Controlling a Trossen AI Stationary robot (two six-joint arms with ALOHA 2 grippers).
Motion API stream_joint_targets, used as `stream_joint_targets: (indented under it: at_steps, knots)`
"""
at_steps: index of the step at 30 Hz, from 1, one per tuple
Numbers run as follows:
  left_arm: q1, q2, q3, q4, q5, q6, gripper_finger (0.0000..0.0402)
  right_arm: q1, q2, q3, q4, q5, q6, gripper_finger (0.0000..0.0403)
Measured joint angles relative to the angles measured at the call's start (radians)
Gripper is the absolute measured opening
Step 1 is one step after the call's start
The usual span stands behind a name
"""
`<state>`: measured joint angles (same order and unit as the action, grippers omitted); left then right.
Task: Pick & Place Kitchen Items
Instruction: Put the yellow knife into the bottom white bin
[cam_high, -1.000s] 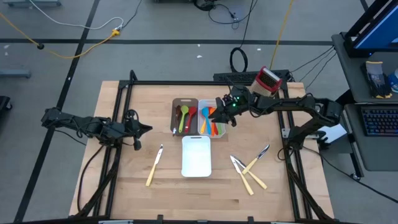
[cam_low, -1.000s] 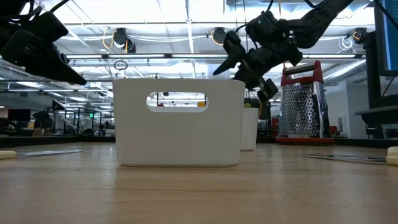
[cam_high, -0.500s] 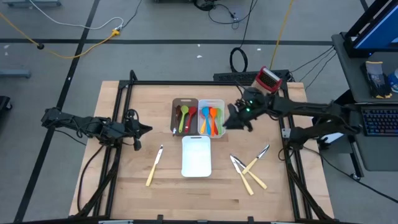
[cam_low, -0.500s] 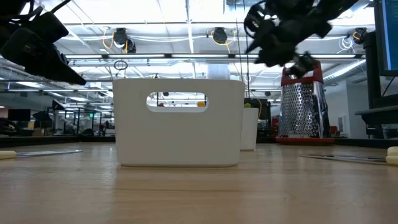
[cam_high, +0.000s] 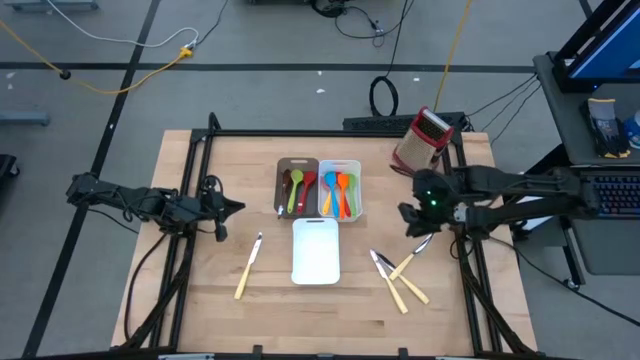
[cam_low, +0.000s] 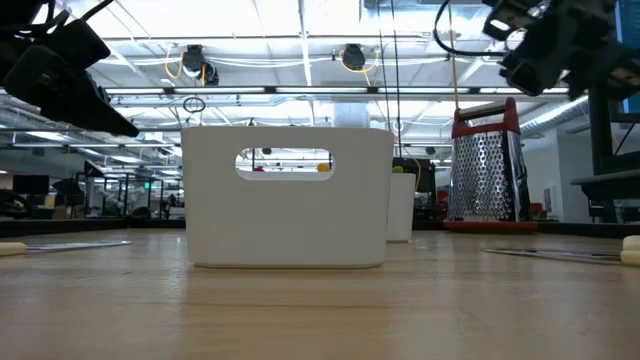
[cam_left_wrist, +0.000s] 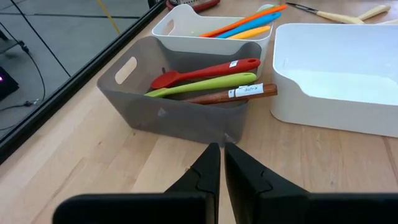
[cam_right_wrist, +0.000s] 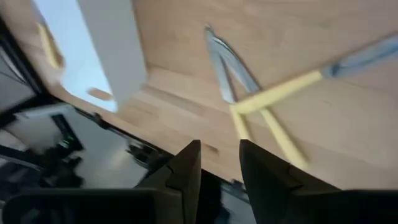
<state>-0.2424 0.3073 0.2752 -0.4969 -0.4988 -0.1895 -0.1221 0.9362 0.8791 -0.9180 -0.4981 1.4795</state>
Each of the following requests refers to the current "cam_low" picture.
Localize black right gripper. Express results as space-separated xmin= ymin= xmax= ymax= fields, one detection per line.
xmin=482 ymin=0 xmax=616 ymax=97

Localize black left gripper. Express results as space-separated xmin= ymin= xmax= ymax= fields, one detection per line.
xmin=0 ymin=18 xmax=140 ymax=139

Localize black computer monitor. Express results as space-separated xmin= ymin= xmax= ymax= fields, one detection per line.
xmin=613 ymin=0 xmax=640 ymax=126

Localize small black background monitor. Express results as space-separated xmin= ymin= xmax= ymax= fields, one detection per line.
xmin=12 ymin=174 xmax=50 ymax=195

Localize black monitor stand pole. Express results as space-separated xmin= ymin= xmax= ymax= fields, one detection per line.
xmin=586 ymin=92 xmax=615 ymax=224

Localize grey computer desk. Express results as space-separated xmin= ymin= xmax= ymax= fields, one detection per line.
xmin=571 ymin=168 xmax=640 ymax=202

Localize long ceiling light strip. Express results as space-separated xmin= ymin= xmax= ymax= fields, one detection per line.
xmin=102 ymin=86 xmax=586 ymax=96

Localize black equipment box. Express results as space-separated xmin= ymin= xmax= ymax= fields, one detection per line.
xmin=391 ymin=157 xmax=437 ymax=222

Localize white round column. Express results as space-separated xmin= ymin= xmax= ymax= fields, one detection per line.
xmin=332 ymin=102 xmax=372 ymax=129

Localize yellow hanging power cable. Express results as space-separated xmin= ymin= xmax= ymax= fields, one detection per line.
xmin=446 ymin=0 xmax=460 ymax=112

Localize black ceiling cable reel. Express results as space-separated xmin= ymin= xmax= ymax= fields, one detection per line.
xmin=180 ymin=43 xmax=220 ymax=87
xmin=339 ymin=43 xmax=369 ymax=72

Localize red handled metal box grater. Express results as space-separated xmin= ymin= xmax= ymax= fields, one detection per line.
xmin=443 ymin=96 xmax=540 ymax=232

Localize black hanging cable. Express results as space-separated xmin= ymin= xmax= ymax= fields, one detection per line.
xmin=389 ymin=0 xmax=403 ymax=160
xmin=375 ymin=0 xmax=392 ymax=132

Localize white plastic handled bin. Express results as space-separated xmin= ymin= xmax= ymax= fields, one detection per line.
xmin=180 ymin=126 xmax=395 ymax=270
xmin=385 ymin=172 xmax=418 ymax=244

